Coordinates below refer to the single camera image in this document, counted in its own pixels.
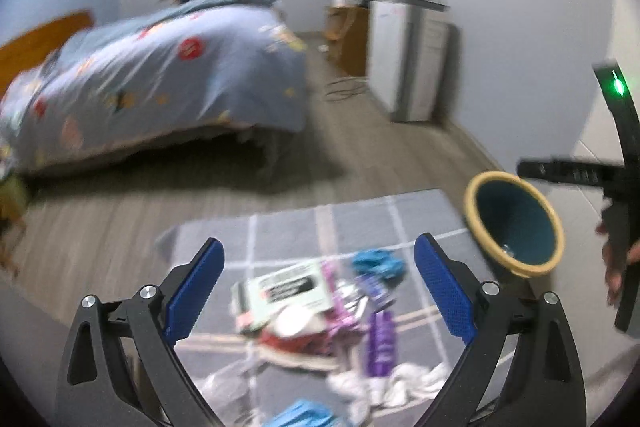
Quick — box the wooden desk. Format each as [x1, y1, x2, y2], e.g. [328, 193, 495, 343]
[325, 0, 372, 78]

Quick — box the white tissue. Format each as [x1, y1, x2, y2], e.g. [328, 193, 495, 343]
[327, 362, 451, 425]

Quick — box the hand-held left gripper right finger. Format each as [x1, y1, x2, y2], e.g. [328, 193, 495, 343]
[413, 233, 587, 427]

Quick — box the grey checked rug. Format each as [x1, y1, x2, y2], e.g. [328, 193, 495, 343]
[157, 189, 506, 427]

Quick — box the pink snack wrapper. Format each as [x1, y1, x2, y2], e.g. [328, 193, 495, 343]
[322, 259, 368, 348]

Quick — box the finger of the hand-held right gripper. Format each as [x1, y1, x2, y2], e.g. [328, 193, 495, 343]
[517, 158, 627, 188]

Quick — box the wooden headboard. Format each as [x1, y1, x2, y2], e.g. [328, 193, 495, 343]
[0, 10, 95, 82]

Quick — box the floor cable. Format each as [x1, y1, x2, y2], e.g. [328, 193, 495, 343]
[324, 77, 369, 102]

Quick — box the white cabinet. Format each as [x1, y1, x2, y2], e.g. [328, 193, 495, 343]
[367, 0, 451, 122]

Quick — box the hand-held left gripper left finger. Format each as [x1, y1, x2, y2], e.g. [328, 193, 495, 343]
[56, 237, 226, 427]

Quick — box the red and white wrapper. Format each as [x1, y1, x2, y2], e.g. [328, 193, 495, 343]
[257, 322, 346, 370]

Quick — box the person's right hand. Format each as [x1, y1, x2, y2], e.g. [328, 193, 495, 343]
[597, 202, 640, 305]

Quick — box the clear plastic bag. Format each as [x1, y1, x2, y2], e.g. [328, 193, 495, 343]
[197, 369, 261, 418]

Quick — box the blue face mask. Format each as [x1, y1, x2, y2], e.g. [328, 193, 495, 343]
[352, 249, 406, 280]
[267, 399, 346, 427]

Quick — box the teal bin with yellow rim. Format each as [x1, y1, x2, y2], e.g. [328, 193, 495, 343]
[464, 172, 565, 278]

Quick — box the bed with blue duvet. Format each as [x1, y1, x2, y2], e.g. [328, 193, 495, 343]
[0, 0, 308, 172]

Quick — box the grey box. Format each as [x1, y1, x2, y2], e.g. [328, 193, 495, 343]
[0, 282, 68, 378]

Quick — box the small purple wrapper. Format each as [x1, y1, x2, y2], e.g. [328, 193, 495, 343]
[357, 274, 396, 308]

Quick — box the white and green box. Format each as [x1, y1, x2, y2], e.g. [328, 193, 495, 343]
[232, 259, 335, 325]

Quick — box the tall purple wrapper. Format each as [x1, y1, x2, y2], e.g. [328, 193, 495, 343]
[367, 309, 398, 378]

